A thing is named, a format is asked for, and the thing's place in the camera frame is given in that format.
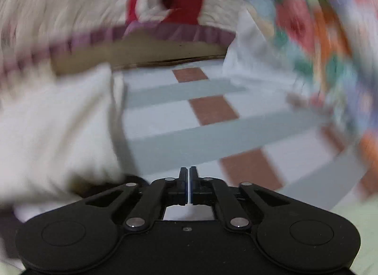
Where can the colourful floral blanket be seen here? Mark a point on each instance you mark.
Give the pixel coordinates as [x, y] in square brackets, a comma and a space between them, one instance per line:
[319, 35]

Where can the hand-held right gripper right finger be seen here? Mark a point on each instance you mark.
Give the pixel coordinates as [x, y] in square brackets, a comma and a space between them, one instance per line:
[193, 185]

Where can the light green cloth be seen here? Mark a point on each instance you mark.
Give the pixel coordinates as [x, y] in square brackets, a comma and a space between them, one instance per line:
[363, 233]

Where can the white quilt with red prints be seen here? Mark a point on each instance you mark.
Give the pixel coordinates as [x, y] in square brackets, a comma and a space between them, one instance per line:
[88, 0]

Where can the plaid bed sheet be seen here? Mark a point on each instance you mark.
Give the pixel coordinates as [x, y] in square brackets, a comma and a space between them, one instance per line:
[212, 127]

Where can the cream fleece garment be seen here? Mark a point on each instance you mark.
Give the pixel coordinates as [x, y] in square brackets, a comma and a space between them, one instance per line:
[53, 133]

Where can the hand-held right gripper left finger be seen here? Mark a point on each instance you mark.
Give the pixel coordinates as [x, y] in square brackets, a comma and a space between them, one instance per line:
[182, 185]

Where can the tan mattress side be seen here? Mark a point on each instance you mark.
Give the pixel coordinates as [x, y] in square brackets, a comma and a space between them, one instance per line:
[141, 51]

